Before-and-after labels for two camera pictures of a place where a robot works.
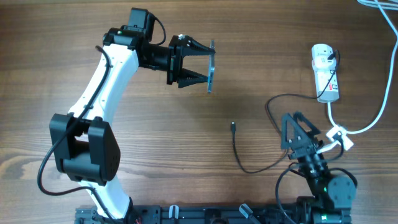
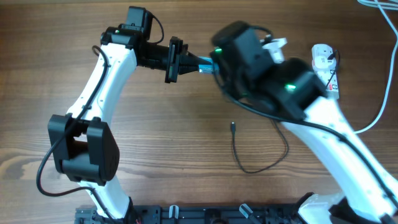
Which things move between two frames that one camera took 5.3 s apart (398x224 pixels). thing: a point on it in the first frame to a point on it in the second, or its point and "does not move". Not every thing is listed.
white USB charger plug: x=321 y=61 does not move
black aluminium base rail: x=291 y=214 does not move
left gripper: x=175 y=60 to x=172 y=65
